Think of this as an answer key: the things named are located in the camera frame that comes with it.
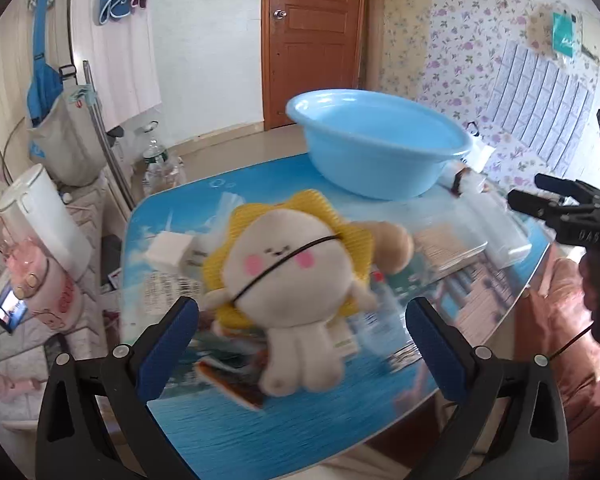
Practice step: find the brown wooden door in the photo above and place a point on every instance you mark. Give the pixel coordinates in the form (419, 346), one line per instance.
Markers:
(310, 60)

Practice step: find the light blue plastic basin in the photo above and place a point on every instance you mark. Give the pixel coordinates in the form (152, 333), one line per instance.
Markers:
(380, 160)

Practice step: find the pink cup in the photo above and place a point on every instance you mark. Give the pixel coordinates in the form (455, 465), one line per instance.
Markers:
(40, 285)

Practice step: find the white charger plug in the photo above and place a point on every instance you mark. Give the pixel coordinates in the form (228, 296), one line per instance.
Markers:
(167, 252)

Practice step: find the phone with lit screen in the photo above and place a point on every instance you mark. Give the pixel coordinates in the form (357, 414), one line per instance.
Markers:
(10, 310)

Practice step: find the grey brick wall panel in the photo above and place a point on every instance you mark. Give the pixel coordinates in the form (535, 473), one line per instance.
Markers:
(545, 105)

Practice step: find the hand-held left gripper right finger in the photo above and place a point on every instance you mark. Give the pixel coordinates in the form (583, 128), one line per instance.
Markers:
(437, 350)

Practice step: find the clear plastic box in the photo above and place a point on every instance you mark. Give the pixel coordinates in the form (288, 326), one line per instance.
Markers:
(480, 235)

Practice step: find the person's right hand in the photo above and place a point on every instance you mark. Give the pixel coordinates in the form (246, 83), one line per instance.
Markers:
(591, 282)

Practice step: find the white cylindrical appliance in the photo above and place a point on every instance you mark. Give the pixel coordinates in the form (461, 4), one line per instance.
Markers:
(45, 215)

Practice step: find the white item with brown band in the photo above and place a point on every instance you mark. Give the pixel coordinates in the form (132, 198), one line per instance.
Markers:
(467, 182)

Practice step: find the brown plush toy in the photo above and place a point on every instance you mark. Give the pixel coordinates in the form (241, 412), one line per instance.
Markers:
(392, 247)

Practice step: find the metal rack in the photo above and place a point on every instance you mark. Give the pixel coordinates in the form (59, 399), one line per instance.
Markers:
(100, 130)

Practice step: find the teal package on wall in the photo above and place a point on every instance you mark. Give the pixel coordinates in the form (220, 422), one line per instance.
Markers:
(566, 35)

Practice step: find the blue hanging bag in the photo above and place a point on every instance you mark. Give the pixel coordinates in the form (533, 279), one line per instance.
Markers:
(42, 85)

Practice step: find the scenery printed desktop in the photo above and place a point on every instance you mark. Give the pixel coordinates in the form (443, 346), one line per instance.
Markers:
(260, 440)

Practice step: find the bag of cotton swabs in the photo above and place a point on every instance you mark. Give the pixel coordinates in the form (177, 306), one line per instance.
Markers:
(212, 225)

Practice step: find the clear plastic water bottle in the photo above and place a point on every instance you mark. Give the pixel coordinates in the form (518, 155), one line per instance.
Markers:
(155, 157)

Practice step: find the white wood-grain board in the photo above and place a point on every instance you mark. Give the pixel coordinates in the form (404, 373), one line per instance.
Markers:
(125, 70)

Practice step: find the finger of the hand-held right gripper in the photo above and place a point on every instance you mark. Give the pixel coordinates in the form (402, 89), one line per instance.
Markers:
(530, 202)
(560, 185)

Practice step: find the grey tote bag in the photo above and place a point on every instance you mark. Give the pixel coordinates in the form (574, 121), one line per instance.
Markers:
(62, 145)

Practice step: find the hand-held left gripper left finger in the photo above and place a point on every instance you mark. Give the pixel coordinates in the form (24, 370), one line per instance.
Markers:
(172, 342)

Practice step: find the white plush toy yellow mane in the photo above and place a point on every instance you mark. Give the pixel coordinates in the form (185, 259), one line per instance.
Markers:
(280, 260)

